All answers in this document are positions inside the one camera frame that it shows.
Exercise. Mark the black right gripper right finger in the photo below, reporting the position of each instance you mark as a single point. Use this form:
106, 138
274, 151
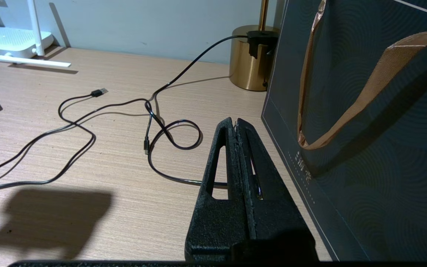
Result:
284, 230

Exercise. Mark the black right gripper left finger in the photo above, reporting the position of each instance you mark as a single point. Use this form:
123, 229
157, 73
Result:
217, 222

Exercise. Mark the white router with antennas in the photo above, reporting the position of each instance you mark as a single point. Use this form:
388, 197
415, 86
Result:
9, 39

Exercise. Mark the brass desk lamp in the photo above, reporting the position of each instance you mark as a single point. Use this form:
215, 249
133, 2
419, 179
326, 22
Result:
248, 66

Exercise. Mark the black charger block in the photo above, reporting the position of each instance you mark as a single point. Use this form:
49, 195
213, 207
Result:
261, 40

